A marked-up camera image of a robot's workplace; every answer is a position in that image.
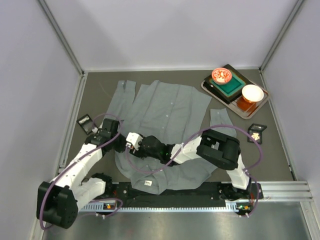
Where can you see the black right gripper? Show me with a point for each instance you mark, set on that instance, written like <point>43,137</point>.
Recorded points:
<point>139,149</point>

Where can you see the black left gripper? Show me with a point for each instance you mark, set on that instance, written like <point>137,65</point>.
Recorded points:
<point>111,125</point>

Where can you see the grey button-up shirt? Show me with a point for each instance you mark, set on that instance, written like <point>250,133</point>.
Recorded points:
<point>171,113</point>

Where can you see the gold leaf brooch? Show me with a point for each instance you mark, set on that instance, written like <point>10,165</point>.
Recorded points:
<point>256,136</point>

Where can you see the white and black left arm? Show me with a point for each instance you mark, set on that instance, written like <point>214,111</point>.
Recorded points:
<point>60,200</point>

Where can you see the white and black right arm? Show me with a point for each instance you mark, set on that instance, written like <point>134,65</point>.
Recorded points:
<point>221,150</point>

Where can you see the black left jewellery box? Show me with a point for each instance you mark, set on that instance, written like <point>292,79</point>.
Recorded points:
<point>86,124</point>

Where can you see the black jewellery box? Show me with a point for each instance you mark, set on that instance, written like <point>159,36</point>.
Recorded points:
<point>257,128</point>
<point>86,124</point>

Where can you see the black rectangular tray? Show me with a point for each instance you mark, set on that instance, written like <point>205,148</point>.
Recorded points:
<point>217,92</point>

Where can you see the brown plastic tray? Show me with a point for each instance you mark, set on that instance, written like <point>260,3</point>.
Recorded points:
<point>233,105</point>

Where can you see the red patterned bowl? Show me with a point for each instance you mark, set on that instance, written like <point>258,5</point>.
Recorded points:
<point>221,76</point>

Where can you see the amber glass dish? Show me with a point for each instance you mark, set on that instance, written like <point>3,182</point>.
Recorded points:
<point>245,105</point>

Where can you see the green square dish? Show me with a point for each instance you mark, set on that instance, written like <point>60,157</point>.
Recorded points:
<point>233,87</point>

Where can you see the black right jewellery box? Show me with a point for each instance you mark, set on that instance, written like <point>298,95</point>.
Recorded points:
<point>257,128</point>

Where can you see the white and orange cup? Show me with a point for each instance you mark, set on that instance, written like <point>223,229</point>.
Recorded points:
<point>252,93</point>

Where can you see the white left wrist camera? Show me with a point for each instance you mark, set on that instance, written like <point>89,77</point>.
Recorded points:
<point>95,130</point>

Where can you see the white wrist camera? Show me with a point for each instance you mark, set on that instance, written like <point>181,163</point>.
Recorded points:
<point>95,130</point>
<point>132,140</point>

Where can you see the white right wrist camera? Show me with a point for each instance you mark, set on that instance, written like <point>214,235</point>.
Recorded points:
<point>132,140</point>

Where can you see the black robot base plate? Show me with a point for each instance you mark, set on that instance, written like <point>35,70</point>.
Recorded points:
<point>209,194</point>

